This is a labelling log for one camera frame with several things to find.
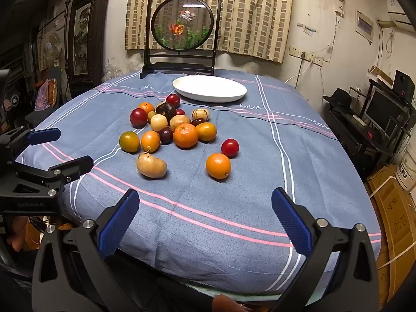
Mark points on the white oval plate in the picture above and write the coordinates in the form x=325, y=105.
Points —
x=208, y=87

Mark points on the paper wall label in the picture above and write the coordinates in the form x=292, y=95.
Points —
x=306, y=28

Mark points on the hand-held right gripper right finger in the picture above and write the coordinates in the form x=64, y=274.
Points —
x=291, y=221

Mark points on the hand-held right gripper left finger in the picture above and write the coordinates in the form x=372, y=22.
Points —
x=118, y=221

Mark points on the brown longan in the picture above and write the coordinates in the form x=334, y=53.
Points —
x=151, y=116

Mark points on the framed wall notice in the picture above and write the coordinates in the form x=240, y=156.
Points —
x=364, y=26

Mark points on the small dark red plum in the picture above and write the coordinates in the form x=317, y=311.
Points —
x=198, y=122

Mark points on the black hat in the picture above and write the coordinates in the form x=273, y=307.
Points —
x=339, y=99

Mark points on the beige checked curtain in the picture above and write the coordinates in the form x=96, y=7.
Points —
x=253, y=16

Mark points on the clear plastic bag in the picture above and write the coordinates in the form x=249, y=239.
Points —
x=113, y=71

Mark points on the pink and orange clothes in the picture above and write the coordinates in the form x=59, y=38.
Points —
x=45, y=94

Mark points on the black speaker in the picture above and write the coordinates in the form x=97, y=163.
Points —
x=403, y=84

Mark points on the large dark purple mangosteen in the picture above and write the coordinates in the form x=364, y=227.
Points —
x=165, y=110

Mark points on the large cardboard box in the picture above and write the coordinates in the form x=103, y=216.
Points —
x=396, y=221

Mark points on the person's knee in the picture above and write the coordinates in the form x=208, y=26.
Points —
x=227, y=303

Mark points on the green tangerine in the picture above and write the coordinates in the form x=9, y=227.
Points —
x=129, y=141

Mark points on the golden yellow passion fruit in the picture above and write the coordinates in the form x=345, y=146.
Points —
x=179, y=122

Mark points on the dark purple plum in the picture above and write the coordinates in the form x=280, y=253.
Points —
x=165, y=135

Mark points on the dark wood framed painting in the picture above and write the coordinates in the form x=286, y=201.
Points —
x=81, y=42

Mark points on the round goldfish screen black stand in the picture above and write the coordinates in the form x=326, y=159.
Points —
x=169, y=32

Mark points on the white air conditioner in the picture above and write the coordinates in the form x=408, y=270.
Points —
x=403, y=16

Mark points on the large orange tangerine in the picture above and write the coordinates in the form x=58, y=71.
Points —
x=186, y=135

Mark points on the large red plum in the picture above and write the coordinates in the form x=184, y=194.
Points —
x=138, y=117

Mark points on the small orange citrus fruit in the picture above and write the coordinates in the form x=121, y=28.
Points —
x=150, y=141

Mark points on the white container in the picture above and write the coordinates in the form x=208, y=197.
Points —
x=408, y=169

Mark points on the black computer monitor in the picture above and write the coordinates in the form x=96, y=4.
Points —
x=383, y=110

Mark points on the white standing fan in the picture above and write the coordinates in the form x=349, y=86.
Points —
x=52, y=45

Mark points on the blue striped tablecloth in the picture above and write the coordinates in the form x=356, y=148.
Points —
x=195, y=217

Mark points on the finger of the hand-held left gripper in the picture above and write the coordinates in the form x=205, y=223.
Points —
x=74, y=167
x=44, y=136

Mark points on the pale yellow passion fruit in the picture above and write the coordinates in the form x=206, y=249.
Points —
x=159, y=123

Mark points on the yellow-orange citrus fruit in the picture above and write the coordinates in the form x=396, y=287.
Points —
x=207, y=132

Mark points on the black desk rack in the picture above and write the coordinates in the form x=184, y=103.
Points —
x=357, y=136

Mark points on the small cardboard box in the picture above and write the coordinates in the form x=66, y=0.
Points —
x=380, y=76

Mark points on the white wall socket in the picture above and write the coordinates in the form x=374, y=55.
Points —
x=319, y=61
x=294, y=50
x=307, y=56

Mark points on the small striped pepino melon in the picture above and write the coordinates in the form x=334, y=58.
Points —
x=200, y=114

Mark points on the large tan pepino melon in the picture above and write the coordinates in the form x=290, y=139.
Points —
x=151, y=165

